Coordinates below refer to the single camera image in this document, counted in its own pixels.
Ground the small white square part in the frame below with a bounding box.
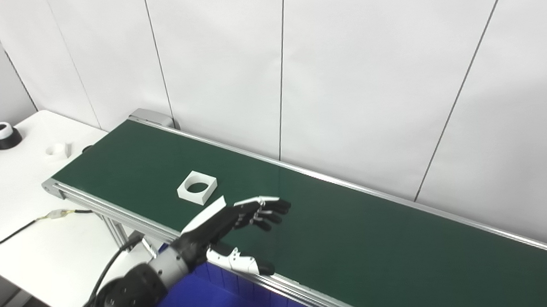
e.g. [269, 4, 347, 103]
[45, 142, 72, 162]

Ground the grey conveyor end housing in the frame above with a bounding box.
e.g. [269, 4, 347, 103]
[128, 106, 178, 132]

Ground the white square part with hole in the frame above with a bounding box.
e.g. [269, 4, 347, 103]
[176, 169, 219, 207]

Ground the green conveyor belt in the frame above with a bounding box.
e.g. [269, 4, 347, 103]
[37, 83, 547, 307]

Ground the black cylinder with white ring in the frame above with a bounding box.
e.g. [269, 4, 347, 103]
[0, 120, 23, 150]

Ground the aluminium conveyor leg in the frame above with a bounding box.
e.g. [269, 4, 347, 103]
[100, 213, 143, 251]

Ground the black cable with clear connector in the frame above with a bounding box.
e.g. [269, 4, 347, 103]
[0, 208, 96, 250]

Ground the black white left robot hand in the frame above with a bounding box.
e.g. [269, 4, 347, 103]
[167, 192, 297, 282]

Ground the blue plastic bin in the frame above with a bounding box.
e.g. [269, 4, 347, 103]
[136, 253, 338, 307]

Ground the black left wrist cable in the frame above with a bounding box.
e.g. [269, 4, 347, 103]
[67, 235, 148, 307]

